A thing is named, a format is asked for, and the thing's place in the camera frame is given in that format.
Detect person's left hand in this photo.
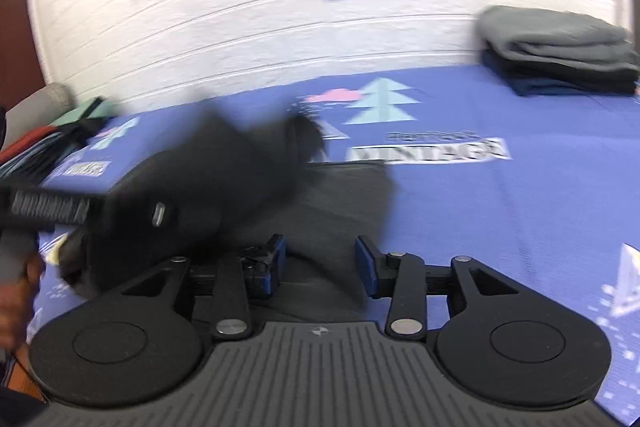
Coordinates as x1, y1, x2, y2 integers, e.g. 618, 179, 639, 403
0, 253, 46, 350

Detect grey-blue folded garment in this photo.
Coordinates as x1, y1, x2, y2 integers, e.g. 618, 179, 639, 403
1, 140, 66, 183

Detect purple patterned bed sheet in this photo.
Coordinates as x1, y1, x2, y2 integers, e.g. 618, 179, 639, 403
38, 66, 639, 426

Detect mint green black folded garment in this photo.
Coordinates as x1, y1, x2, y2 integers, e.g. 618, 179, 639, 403
51, 96, 117, 128

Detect grey folded pants on stack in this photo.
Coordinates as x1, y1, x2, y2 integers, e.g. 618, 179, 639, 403
476, 5, 639, 91

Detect red folded garment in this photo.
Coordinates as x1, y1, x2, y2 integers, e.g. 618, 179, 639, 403
0, 126, 58, 165

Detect dark grey pants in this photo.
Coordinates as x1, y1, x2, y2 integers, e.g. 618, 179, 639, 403
232, 160, 395, 323

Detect navy folded garment in stack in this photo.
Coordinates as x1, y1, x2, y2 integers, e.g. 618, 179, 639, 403
480, 49, 638, 96

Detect brown wooden headboard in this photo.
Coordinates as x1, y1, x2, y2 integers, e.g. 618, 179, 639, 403
0, 0, 46, 110

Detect grey bolster pillow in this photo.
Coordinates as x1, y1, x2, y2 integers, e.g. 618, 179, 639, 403
2, 82, 76, 150

